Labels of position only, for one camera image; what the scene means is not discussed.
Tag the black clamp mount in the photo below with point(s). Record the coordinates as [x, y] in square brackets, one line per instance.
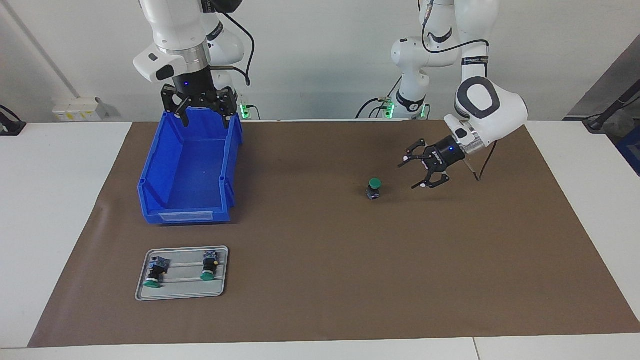
[10, 127]

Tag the blue crate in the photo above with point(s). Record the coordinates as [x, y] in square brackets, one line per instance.
[632, 155]

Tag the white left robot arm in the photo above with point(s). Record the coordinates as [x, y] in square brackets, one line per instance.
[490, 115]

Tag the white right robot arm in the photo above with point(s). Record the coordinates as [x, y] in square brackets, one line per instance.
[175, 30]

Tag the blue plastic storage bin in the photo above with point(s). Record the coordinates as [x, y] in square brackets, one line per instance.
[190, 170]

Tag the black stand pole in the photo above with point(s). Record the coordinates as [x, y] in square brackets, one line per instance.
[600, 122]

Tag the grey metal tray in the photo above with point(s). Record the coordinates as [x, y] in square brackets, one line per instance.
[185, 291]

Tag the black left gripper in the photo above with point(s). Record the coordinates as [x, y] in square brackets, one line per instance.
[445, 155]

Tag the brown table mat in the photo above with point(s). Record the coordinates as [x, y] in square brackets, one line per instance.
[325, 275]

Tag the white wall socket box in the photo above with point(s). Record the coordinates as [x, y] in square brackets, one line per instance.
[75, 110]

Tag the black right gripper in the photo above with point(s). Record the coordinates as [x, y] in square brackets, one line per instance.
[195, 90]

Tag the green push button switch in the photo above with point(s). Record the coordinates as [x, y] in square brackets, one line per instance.
[375, 183]
[156, 272]
[209, 267]

